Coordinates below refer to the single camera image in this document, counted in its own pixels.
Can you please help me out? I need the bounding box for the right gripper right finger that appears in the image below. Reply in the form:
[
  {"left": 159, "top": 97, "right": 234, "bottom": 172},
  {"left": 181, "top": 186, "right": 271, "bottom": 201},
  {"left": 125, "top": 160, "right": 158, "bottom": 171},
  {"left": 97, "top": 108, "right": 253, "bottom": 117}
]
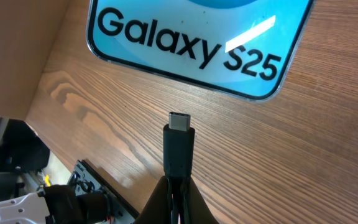
[{"left": 188, "top": 179, "right": 218, "bottom": 224}]

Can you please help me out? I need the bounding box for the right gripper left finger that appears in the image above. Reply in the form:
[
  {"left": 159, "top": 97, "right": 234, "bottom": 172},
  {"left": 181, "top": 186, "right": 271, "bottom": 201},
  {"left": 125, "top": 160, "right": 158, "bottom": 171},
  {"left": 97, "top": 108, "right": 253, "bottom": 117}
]
[{"left": 134, "top": 176, "right": 170, "bottom": 224}]

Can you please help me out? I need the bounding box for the black USB charging cable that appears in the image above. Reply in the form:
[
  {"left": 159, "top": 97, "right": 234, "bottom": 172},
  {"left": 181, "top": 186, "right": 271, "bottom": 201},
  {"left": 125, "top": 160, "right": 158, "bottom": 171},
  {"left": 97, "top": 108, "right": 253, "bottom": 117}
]
[{"left": 162, "top": 111, "right": 196, "bottom": 224}]

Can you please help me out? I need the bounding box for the turquoise screen smartphone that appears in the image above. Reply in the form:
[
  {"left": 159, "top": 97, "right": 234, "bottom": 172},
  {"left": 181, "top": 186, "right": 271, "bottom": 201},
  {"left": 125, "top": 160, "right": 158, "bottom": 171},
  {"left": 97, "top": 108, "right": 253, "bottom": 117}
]
[{"left": 86, "top": 0, "right": 314, "bottom": 101}]

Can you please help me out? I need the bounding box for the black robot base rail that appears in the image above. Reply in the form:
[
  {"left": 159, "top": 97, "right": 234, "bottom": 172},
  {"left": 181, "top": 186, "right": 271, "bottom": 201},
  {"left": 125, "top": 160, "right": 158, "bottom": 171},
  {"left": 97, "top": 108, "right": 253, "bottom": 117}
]
[{"left": 67, "top": 160, "right": 139, "bottom": 224}]

